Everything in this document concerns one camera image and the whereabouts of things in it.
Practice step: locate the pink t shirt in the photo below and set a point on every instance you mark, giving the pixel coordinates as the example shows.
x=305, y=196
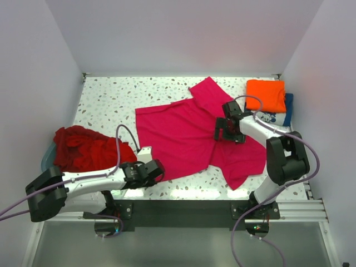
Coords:
x=181, y=135

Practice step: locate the teal plastic basket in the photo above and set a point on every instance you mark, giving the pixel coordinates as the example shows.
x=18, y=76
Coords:
x=49, y=157

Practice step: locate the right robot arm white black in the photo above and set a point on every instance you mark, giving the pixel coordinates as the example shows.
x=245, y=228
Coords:
x=286, y=158

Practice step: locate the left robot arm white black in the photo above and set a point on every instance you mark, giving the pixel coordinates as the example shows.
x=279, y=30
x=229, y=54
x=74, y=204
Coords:
x=54, y=192

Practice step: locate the orange folded t shirt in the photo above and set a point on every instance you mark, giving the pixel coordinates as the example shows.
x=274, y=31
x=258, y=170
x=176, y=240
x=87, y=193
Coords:
x=270, y=93

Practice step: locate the red t shirt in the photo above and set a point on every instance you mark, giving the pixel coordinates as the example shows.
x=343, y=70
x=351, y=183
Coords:
x=82, y=150

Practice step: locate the black metal base frame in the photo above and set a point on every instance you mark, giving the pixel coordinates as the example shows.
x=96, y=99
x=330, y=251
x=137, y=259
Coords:
x=175, y=213

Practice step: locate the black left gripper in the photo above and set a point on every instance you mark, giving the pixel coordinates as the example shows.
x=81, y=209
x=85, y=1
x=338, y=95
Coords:
x=149, y=182

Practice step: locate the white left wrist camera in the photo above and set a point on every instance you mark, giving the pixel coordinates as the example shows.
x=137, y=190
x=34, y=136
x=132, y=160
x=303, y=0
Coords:
x=145, y=154

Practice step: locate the blue grey cartoon t shirt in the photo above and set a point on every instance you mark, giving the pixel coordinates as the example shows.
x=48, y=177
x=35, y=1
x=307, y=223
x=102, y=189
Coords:
x=281, y=119

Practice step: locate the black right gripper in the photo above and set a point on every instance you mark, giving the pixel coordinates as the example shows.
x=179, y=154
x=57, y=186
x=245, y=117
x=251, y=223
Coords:
x=221, y=123

